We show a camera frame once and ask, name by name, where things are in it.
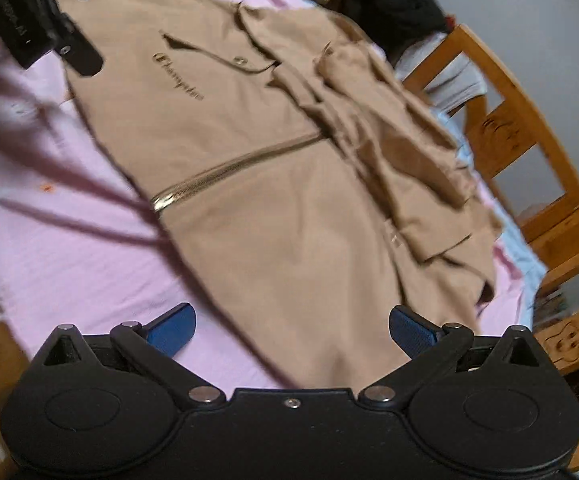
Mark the wooden bed frame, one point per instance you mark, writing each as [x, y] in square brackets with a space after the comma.
[519, 125]

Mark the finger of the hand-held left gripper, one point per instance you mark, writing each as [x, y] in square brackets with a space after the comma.
[83, 55]

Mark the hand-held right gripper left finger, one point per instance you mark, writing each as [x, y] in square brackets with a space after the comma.
[172, 331]

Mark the pink bed sheet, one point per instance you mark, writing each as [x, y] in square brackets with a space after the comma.
[44, 240]

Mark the grey-white cloth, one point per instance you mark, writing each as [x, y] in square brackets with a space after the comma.
[449, 76]

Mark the tan hooded jacket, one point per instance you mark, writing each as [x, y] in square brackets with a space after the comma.
[269, 200]

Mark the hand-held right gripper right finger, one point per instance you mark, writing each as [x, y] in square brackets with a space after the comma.
[412, 332]

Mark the black clothes pile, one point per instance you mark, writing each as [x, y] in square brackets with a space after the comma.
[399, 0]

